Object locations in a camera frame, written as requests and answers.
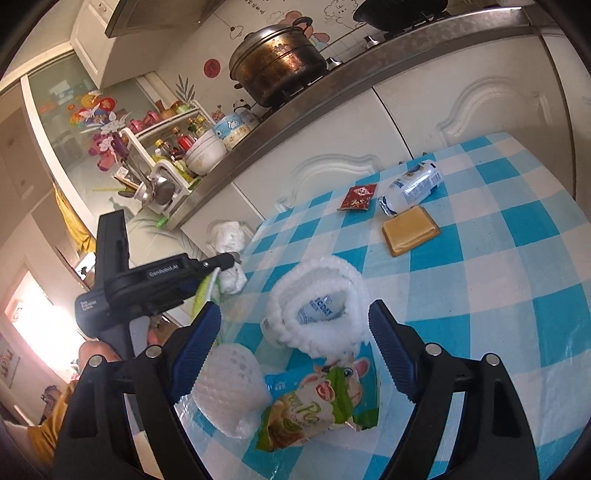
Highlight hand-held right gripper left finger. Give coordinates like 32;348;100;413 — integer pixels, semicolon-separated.
51;300;223;480

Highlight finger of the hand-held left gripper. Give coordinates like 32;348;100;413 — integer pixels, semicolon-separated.
198;252;242;278

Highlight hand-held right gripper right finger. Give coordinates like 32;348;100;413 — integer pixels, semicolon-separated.
367;299;541;480

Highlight white tissue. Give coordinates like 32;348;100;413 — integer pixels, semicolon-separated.
218;264;249;296

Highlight green scouring cloth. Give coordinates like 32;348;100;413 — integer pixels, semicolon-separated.
191;270;220;317

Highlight small white foam net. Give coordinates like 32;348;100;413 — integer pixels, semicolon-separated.
191;342;271;439

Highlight small white bottle blue print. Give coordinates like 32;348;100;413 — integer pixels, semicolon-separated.
295;291;348;326

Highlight blue cow print packet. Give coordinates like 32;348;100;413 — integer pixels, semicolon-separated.
264;344;380;431

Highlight large white foam net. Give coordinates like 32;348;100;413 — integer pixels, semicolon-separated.
262;255;371;360

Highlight cream green snack packet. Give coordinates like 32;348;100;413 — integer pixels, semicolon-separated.
255;364;357;453

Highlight red snack packet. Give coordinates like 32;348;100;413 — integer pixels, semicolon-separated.
337;183;379;212

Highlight white bottle blue label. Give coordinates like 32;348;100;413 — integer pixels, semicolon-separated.
378;159;444;218

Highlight person's left hand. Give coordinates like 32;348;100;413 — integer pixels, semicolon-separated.
78;318;163;372

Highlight white cabinet door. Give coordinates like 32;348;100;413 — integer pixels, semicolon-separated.
230;87;415;223
539;28;591;204
373;25;581;200
179;181;260;265

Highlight yellow hanging cloth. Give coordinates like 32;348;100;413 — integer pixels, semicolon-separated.
54;184;96;256

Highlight steel ladle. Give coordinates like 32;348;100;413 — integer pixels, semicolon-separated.
137;174;177;209

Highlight large white floral bowl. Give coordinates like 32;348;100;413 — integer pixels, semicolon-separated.
183;129;227;176

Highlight blue white checkered tablecloth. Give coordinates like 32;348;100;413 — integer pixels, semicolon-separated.
124;131;591;480

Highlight row of condiment bottles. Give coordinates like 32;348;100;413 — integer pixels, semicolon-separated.
154;117;214;163

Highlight blue patterned bowl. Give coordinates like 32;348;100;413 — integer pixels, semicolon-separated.
213;113;260;150

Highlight white dish rack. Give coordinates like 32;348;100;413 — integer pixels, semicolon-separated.
119;99;218;219

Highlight person's yellow clothing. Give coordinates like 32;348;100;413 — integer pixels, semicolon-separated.
25;381;81;467

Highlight flower window stickers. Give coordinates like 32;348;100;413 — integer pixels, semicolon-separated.
68;91;126;171

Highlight steel kitchen counter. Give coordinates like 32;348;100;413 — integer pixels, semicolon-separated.
164;4;546;232

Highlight tarnished steel steamer pot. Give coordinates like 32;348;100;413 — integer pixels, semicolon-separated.
228;17;330;108

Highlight steel gas stove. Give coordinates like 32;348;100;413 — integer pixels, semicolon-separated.
259;14;462;112

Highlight range hood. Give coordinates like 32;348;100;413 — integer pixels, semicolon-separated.
105;0;228;39

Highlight black wok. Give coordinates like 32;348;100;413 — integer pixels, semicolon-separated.
353;0;451;27

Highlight white wall cabinet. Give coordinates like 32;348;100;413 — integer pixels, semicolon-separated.
69;0;122;89

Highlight pink cartoon wall sticker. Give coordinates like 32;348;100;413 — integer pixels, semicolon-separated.
277;9;334;48

